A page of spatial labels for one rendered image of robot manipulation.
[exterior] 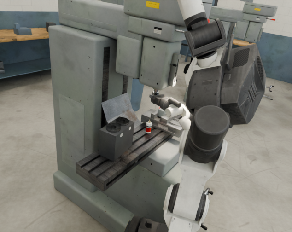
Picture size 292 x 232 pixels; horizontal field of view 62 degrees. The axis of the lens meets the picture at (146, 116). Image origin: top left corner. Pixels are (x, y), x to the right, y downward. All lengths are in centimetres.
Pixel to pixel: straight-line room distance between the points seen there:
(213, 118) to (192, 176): 35
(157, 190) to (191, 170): 83
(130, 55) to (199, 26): 67
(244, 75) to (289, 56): 696
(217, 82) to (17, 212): 211
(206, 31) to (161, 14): 47
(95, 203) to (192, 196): 128
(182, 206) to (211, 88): 54
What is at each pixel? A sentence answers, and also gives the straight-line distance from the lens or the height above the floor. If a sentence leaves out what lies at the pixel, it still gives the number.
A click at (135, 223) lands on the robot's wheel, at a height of 60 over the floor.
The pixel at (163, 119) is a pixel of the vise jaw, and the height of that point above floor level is 103.
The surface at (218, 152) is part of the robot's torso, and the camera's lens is 96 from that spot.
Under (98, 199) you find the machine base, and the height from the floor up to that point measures 20.
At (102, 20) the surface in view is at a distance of 177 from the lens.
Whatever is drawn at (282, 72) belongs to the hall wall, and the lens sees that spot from 805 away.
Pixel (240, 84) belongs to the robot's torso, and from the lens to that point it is 99.
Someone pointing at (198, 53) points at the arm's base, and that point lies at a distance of 103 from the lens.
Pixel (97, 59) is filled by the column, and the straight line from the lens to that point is 171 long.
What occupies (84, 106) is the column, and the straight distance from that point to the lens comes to 190.
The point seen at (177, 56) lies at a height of 154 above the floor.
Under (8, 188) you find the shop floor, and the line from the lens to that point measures 282.
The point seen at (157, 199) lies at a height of 51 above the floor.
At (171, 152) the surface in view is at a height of 85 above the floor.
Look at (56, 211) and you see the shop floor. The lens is 250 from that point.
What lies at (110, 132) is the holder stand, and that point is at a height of 111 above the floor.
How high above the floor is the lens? 188
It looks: 28 degrees down
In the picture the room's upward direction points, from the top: 8 degrees clockwise
